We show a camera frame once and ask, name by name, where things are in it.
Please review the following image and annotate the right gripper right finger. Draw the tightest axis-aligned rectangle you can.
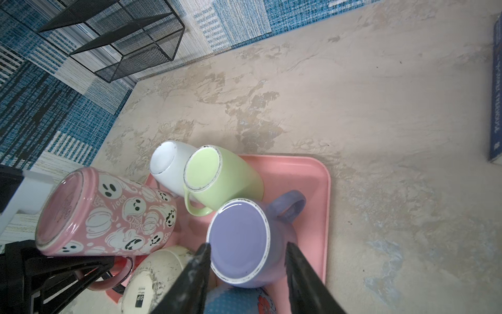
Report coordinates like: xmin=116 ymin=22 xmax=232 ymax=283
xmin=285 ymin=242 xmax=346 ymax=314

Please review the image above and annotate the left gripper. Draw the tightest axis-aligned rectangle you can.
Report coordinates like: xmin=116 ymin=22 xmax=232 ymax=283
xmin=1 ymin=240 xmax=115 ymax=313

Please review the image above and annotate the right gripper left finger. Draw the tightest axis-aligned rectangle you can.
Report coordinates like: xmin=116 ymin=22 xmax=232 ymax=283
xmin=151 ymin=243 xmax=211 ymax=313

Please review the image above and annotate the pink ghost pattern mug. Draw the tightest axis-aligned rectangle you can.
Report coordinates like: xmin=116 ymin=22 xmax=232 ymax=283
xmin=35 ymin=167 xmax=177 ymax=291

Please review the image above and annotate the white mug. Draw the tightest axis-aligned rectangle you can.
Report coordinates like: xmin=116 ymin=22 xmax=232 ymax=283
xmin=150 ymin=141 xmax=197 ymax=197

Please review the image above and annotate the blue mug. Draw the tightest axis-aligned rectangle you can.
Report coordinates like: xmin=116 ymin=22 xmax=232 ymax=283
xmin=204 ymin=285 xmax=277 ymax=313

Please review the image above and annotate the purple mug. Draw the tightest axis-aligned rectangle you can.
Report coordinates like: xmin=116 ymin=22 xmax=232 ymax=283
xmin=207 ymin=190 xmax=307 ymax=289

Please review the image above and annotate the light green mug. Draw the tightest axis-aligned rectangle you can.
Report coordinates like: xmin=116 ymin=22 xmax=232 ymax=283
xmin=183 ymin=145 xmax=265 ymax=217

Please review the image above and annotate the cream ceramic teapot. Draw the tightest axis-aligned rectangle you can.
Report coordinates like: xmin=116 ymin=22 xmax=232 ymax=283
xmin=120 ymin=245 xmax=193 ymax=313

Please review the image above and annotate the blue treehouse book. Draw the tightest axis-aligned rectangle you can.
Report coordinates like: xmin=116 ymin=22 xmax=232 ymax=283
xmin=489 ymin=14 xmax=501 ymax=165

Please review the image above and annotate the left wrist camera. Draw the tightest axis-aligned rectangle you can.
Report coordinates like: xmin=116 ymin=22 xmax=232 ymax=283
xmin=1 ymin=165 xmax=56 ymax=233

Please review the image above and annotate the black wire mesh shelf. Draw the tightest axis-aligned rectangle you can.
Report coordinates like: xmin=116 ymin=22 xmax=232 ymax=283
xmin=38 ymin=1 xmax=186 ymax=82

